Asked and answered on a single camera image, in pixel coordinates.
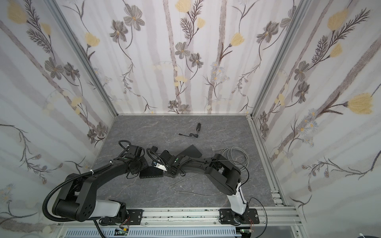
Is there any black ribbed network switch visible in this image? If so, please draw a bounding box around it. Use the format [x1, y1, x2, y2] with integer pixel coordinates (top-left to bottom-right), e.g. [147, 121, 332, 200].
[139, 166, 164, 179]

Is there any black power adapter with cable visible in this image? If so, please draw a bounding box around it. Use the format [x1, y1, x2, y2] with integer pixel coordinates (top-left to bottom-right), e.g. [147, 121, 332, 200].
[146, 146, 166, 167]

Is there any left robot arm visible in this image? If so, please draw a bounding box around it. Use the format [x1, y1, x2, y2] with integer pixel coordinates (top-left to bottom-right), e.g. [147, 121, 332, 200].
[42, 140, 148, 223]

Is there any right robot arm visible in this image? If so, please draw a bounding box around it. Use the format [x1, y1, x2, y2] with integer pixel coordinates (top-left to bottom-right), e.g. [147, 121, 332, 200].
[158, 148, 249, 225]

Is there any grey flat network switch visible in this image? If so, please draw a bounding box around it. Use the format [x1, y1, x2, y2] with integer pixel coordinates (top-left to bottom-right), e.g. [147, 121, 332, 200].
[176, 145, 202, 158]

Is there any white slotted cable duct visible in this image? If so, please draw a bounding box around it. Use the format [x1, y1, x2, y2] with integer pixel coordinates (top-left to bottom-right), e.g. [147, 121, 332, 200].
[63, 227, 242, 238]

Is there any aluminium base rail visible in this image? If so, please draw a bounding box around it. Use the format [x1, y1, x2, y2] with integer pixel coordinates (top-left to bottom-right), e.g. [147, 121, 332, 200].
[61, 206, 303, 228]

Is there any aluminium corner frame left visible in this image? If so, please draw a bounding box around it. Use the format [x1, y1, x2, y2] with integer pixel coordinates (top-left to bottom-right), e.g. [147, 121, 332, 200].
[44, 0, 119, 117]

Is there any aluminium corner frame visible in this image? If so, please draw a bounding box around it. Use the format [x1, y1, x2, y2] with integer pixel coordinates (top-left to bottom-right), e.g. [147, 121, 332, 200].
[250, 1, 312, 118]
[44, 0, 119, 117]

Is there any aluminium corner frame right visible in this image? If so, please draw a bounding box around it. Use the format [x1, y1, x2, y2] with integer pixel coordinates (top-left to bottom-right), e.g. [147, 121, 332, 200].
[250, 1, 312, 118]

